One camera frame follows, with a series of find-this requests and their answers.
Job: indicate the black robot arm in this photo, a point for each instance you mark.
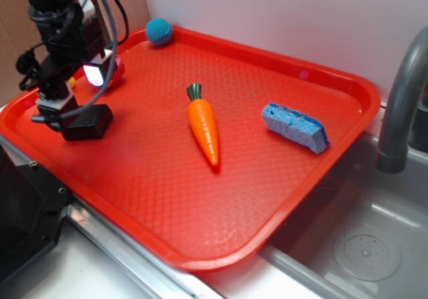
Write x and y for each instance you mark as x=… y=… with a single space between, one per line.
x=41 y=83

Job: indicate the orange toy carrot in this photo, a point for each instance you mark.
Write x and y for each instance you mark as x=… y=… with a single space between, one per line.
x=203 y=123

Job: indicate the grey sink faucet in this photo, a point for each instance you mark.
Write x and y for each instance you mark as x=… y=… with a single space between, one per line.
x=405 y=120

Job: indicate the black box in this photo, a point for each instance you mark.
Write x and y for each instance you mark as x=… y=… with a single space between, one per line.
x=90 y=124

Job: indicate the red plastic tray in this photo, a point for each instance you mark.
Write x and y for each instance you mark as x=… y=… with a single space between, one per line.
x=148 y=174

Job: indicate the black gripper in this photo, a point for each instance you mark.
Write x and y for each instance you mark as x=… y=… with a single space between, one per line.
x=73 y=37

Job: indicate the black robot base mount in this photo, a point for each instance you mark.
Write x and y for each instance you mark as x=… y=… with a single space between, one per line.
x=33 y=205

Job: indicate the grey toy sink basin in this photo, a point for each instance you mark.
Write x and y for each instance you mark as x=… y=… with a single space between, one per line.
x=360 y=233

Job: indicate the blue sponge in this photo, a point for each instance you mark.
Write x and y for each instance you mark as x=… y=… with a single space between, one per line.
x=296 y=127

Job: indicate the blue knitted ball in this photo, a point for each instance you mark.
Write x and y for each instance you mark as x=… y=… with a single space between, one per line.
x=159 y=31

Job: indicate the yellow rubber duck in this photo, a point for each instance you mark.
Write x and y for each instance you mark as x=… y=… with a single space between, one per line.
x=72 y=82

